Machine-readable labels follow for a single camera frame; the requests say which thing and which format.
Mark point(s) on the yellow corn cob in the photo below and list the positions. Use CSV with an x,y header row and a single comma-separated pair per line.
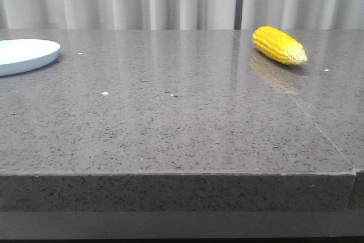
x,y
279,46

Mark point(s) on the white round plate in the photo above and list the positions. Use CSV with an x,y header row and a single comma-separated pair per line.
x,y
23,55

